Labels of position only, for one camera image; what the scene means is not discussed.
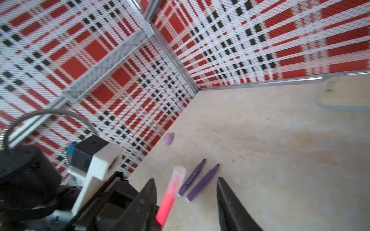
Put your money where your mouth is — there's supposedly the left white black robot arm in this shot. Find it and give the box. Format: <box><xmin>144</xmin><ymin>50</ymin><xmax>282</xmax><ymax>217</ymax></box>
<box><xmin>1</xmin><ymin>109</ymin><xmax>138</xmax><ymax>231</ymax></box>

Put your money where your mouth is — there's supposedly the pink marker pen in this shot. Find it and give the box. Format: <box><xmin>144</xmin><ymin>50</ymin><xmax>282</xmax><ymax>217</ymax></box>
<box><xmin>156</xmin><ymin>166</ymin><xmax>187</xmax><ymax>227</ymax></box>

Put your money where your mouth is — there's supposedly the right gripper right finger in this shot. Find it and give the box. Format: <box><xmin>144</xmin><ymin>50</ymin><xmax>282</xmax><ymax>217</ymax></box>
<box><xmin>216</xmin><ymin>177</ymin><xmax>262</xmax><ymax>231</ymax></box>

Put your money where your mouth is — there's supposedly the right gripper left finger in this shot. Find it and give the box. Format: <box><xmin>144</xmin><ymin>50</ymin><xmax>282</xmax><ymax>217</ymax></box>
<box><xmin>112</xmin><ymin>178</ymin><xmax>161</xmax><ymax>231</ymax></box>

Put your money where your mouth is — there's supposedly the purple marker pen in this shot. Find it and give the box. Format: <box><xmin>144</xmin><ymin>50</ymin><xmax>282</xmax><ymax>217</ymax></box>
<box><xmin>186</xmin><ymin>164</ymin><xmax>220</xmax><ymax>202</ymax></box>
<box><xmin>177</xmin><ymin>159</ymin><xmax>206</xmax><ymax>197</ymax></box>

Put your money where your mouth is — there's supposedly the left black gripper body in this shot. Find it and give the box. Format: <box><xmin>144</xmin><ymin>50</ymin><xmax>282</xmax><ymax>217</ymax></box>
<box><xmin>63</xmin><ymin>171</ymin><xmax>138</xmax><ymax>231</ymax></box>

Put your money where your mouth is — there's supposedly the purple smiley toy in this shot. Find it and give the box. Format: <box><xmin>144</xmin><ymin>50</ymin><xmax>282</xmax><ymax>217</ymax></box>
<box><xmin>163</xmin><ymin>133</ymin><xmax>174</xmax><ymax>145</ymax></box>

